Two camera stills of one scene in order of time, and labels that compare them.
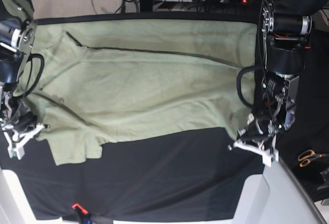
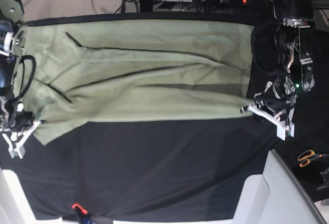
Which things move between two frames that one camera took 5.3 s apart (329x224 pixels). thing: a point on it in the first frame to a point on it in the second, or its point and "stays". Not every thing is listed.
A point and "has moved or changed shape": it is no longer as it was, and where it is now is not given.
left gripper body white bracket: [16, 140] stays
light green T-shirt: [91, 76] has moved or changed shape
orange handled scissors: [306, 156] stays
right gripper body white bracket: [268, 155] to [283, 129]
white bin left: [15, 208] stays
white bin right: [276, 197] stays
